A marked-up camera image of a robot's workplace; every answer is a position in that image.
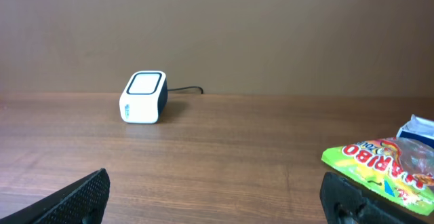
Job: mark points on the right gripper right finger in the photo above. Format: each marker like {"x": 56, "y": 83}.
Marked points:
{"x": 344, "y": 201}

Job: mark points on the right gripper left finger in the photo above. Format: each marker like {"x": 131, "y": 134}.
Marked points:
{"x": 81, "y": 202}

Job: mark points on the colourful gummy candy bag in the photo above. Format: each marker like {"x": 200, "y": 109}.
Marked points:
{"x": 398, "y": 169}

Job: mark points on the white blue carton box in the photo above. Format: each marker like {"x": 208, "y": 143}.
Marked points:
{"x": 419, "y": 129}

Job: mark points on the white barcode scanner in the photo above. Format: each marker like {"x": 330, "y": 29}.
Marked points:
{"x": 144, "y": 97}

